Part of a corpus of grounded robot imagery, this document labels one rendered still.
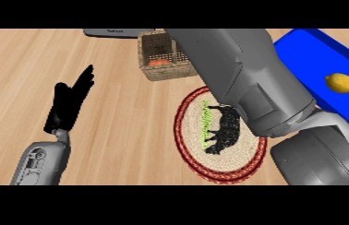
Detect yellow lemon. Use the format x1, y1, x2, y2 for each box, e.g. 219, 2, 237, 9
322, 72, 349, 94

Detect orange fruit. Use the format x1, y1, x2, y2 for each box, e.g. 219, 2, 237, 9
148, 58, 172, 66

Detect wicker basket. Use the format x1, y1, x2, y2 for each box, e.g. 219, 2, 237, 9
136, 30, 201, 82

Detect round red-rimmed placemat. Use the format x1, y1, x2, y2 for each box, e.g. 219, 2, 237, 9
172, 85, 269, 185

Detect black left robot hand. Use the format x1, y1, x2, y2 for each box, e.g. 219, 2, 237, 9
43, 64, 96, 136

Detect dark grey flat appliance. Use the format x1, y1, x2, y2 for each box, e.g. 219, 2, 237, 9
81, 29, 157, 39

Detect blue tray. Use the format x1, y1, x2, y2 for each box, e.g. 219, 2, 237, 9
272, 29, 349, 123

